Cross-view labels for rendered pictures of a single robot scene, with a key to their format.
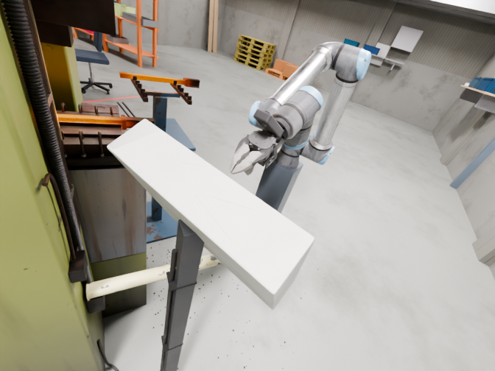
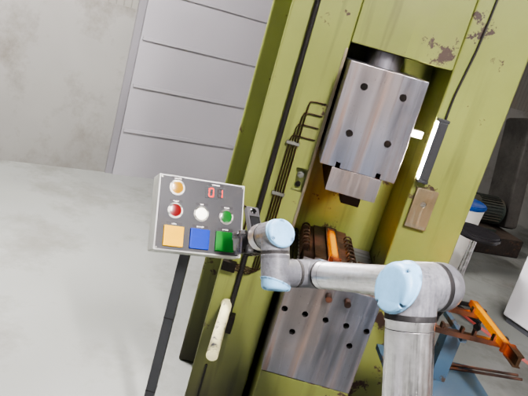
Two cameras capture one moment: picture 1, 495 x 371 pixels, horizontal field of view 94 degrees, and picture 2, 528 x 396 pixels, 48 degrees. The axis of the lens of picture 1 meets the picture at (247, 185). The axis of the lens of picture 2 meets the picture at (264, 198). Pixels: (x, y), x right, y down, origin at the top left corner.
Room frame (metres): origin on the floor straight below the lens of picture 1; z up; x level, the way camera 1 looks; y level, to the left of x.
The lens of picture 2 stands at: (1.74, -1.56, 1.81)
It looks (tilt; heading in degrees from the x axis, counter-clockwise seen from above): 16 degrees down; 126
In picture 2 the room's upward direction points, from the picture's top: 16 degrees clockwise
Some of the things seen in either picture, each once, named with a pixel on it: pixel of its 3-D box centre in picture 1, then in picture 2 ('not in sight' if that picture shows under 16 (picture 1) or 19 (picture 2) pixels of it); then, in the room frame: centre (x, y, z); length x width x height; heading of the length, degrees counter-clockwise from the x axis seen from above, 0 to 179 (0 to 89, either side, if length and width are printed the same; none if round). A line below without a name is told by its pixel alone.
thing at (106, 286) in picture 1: (164, 271); (220, 328); (0.44, 0.18, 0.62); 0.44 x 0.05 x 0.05; 126
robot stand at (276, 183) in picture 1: (273, 192); not in sight; (1.58, -0.23, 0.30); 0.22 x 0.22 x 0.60; 68
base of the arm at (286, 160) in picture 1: (288, 156); not in sight; (1.58, -0.23, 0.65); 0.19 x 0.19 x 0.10
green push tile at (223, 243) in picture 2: not in sight; (224, 242); (0.43, 0.09, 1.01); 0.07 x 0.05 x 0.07; 61
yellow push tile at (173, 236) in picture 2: not in sight; (173, 236); (0.33, -0.09, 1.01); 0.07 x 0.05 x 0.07; 61
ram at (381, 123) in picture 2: not in sight; (377, 119); (0.58, 0.66, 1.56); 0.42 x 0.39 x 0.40; 126
